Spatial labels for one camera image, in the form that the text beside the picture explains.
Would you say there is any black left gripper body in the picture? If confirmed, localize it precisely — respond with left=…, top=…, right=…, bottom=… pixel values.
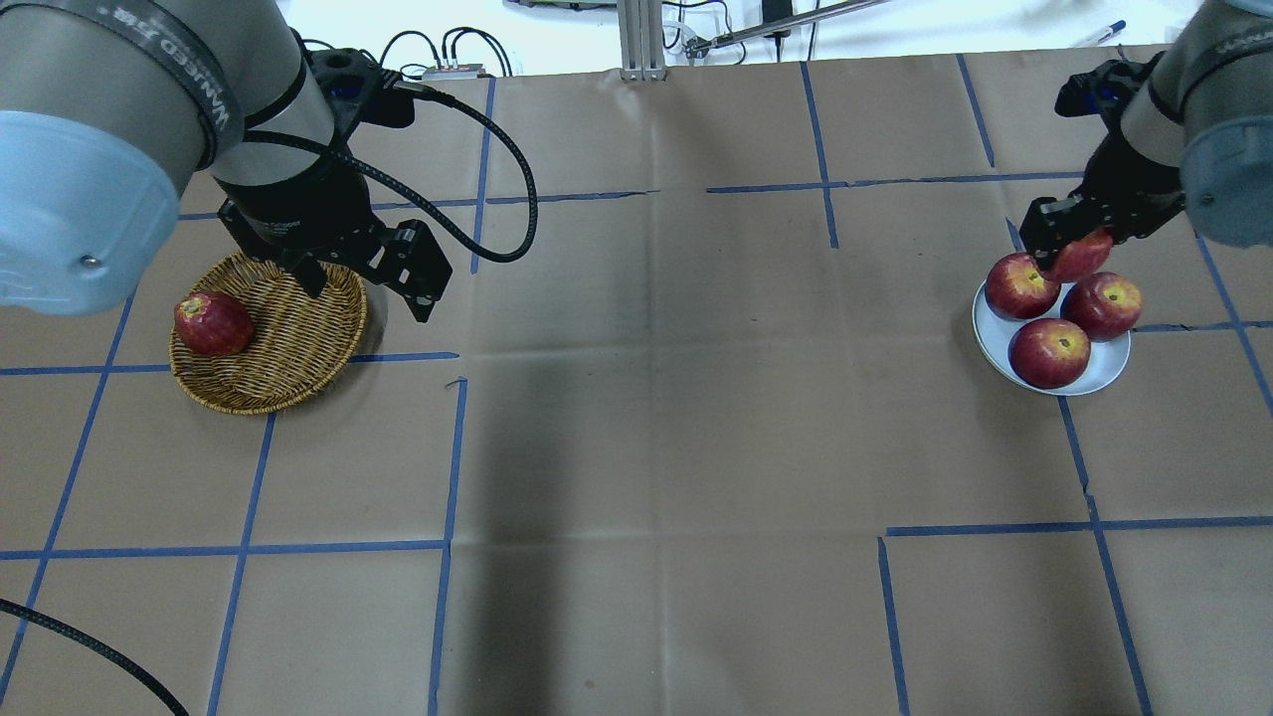
left=216, top=48, right=418, bottom=279

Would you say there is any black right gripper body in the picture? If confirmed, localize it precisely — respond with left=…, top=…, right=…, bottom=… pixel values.
left=1054, top=55, right=1183, bottom=245

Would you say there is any red yellow apple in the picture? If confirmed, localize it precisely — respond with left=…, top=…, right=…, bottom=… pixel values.
left=1043, top=228, right=1114, bottom=282

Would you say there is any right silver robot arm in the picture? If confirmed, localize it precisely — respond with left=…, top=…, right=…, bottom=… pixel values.
left=1018, top=1, right=1272, bottom=269

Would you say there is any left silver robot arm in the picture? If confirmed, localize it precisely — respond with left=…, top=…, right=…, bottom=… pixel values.
left=1, top=1, right=452, bottom=321

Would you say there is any woven wicker basket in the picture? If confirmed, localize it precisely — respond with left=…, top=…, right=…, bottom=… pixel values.
left=168, top=254, right=370, bottom=417

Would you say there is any red apple on plate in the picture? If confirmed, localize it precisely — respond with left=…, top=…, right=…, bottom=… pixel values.
left=1059, top=271, right=1143, bottom=343
left=1006, top=317, right=1092, bottom=390
left=984, top=251, right=1062, bottom=321

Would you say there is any dark red apple in basket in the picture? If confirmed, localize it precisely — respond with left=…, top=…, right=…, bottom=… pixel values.
left=174, top=290, right=256, bottom=357

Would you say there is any light blue plate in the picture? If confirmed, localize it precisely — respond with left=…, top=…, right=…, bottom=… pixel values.
left=973, top=282, right=1132, bottom=396

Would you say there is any blue white pen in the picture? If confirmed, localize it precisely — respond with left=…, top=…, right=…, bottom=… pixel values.
left=1069, top=20, right=1127, bottom=48

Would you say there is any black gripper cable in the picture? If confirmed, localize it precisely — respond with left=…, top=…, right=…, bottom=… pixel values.
left=244, top=80, right=541, bottom=264

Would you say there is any aluminium frame post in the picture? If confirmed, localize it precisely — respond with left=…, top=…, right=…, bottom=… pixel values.
left=617, top=0, right=667, bottom=82

